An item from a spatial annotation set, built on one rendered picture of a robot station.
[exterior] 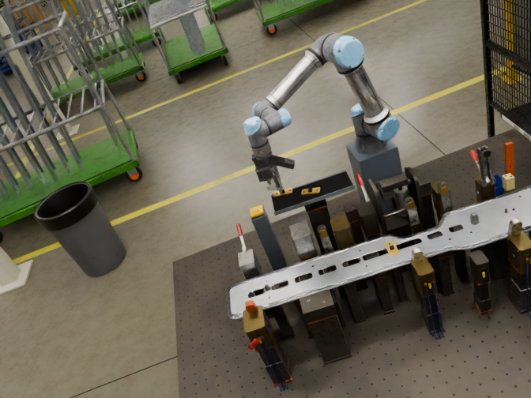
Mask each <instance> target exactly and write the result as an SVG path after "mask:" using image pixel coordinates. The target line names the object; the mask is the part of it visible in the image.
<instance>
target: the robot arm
mask: <svg viewBox="0 0 531 398"><path fill-rule="evenodd" d="M363 54H364V49H363V45H362V43H361V42H360V41H359V40H358V39H356V38H354V37H352V36H344V35H341V34H338V33H335V32H331V33H327V34H325V35H324V36H322V37H320V38H319V39H317V40H316V41H315V42H314V43H313V44H312V45H311V46H310V47H309V48H308V49H307V50H306V51H305V56H304V57H303V58H302V59H301V60H300V61H299V62H298V64H297V65H296V66H295V67H294V68H293V69H292V70H291V71H290V72H289V73H288V75H287V76H286V77H285V78H284V79H283V80H282V81H281V82H280V83H279V85H278V86H277V87H276V88H275V89H274V90H273V91H272V92H271V93H270V94H269V95H268V96H267V97H266V98H265V99H264V100H263V101H262V102H258V103H256V104H255V105H254V106H253V107H252V115H253V116H254V117H252V118H248V119H247V120H246V121H245V122H244V123H243V127H244V130H245V134H246V135H247V138H248V141H249V142H250V146H251V148H252V151H253V153H254V154H252V157H251V159H252V161H254V165H255V169H256V170H255V171H256V174H257V176H258V179H259V182H263V181H264V182H265V181H267V183H268V184H269V186H267V189H268V190H278V191H279V193H282V190H283V189H282V187H283V186H282V183H281V177H280V175H279V172H278V170H277V166H279V167H286V168H289V169H293V168H294V166H295V160H291V159H288V158H284V157H280V156H275V155H272V151H271V147H270V145H269V141H268V138H267V137H268V136H270V135H272V134H274V133H276V132H277V131H279V130H282V129H284V128H285V127H286V126H289V125H290V124H291V123H292V119H291V116H290V114H289V113H288V111H287V110H286V109H285V108H281V107H282V106H283V105H284V104H285V103H286V102H287V101H288V99H289V98H290V97H291V96H292V95H293V94H294V93H295V92H296V91H297V90H298V88H299V87H300V86H301V85H302V84H303V83H304V82H305V81H306V80H307V79H308V77H309V76H310V75H311V74H312V73H313V72H314V71H315V70H316V69H317V68H320V67H322V66H323V65H324V64H325V63H327V62H332V63H333V64H334V66H335V68H336V69H337V72H338V73H339V74H340V75H344V76H345V79H346V80H347V82H348V84H349V86H350V88H351V90H352V91H353V93H354V95H355V97H356V99H357V100H358V102H359V103H358V104H357V105H355V106H354V107H353V108H352V109H351V117H352V122H353V125H354V129H355V132H356V142H355V147H356V151H357V152H358V153H360V154H364V155H367V154H373V153H376V152H379V151H381V150H382V149H383V148H384V147H385V146H386V141H389V140H391V139H392V138H394V137H395V136H396V134H397V132H398V130H399V128H400V122H399V120H398V119H397V118H396V117H394V116H392V114H391V113H390V111H389V109H388V107H387V106H386V105H382V103H381V101H380V99H379V97H378V95H377V93H376V91H375V89H374V87H373V85H372V83H371V81H370V79H369V77H368V75H367V73H366V71H365V69H364V67H363V62H364V59H363ZM280 108H281V109H280ZM279 109H280V110H279Z"/></svg>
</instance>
